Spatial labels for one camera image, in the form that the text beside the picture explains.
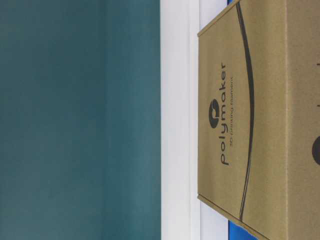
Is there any brown polymaker cardboard box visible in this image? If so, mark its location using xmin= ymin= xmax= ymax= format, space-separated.
xmin=197 ymin=0 xmax=320 ymax=240

